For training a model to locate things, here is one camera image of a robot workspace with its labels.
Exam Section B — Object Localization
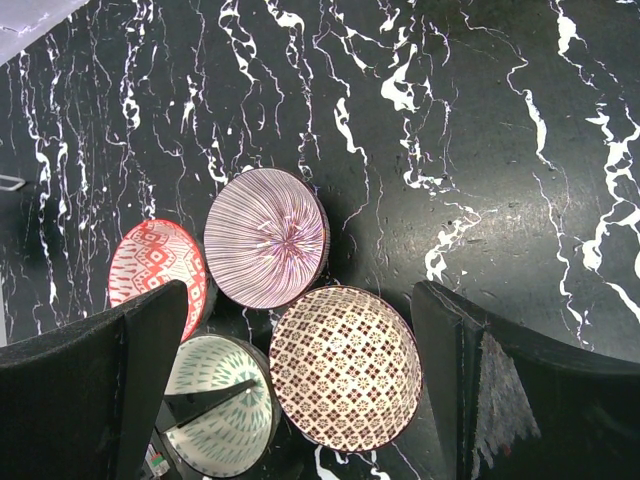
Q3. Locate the purple striped bowl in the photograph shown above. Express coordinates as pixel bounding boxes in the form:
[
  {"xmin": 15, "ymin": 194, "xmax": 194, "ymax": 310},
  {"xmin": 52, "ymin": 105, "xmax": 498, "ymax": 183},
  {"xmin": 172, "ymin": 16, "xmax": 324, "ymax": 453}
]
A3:
[{"xmin": 203, "ymin": 168, "xmax": 330, "ymax": 310}]

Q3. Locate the green patterned bowl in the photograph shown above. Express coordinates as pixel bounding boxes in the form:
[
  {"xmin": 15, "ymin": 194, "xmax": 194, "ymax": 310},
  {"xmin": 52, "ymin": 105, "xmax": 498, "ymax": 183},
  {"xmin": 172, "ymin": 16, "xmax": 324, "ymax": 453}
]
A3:
[{"xmin": 158, "ymin": 334, "xmax": 281, "ymax": 478}]

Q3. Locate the white wire dish rack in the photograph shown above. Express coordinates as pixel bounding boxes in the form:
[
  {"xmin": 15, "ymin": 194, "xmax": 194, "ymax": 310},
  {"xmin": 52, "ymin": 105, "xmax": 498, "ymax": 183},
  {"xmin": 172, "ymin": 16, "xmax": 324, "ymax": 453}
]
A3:
[{"xmin": 0, "ymin": 174, "xmax": 26, "ymax": 192}]

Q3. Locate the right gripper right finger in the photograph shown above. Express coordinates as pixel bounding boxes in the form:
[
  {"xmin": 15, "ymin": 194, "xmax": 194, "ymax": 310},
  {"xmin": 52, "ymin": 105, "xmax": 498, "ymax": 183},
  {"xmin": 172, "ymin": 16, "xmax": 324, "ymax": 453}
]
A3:
[{"xmin": 411, "ymin": 281, "xmax": 639, "ymax": 479}]

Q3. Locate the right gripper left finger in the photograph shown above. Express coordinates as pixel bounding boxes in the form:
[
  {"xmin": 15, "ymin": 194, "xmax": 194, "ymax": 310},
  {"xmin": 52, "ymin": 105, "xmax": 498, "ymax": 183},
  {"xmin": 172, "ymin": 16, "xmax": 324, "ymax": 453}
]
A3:
[{"xmin": 1, "ymin": 280, "xmax": 188, "ymax": 479}]

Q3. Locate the red patterned bowl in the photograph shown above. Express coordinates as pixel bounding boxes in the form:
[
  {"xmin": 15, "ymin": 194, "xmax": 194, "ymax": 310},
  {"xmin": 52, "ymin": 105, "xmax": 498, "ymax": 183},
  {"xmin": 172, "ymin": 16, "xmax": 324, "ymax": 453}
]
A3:
[{"xmin": 108, "ymin": 219, "xmax": 209, "ymax": 341}]

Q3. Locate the brown lattice patterned bowl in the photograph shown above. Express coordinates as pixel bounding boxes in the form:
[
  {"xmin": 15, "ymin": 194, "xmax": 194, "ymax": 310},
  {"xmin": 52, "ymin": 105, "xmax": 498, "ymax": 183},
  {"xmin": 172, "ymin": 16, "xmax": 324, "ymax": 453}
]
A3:
[{"xmin": 269, "ymin": 285, "xmax": 423, "ymax": 453}]

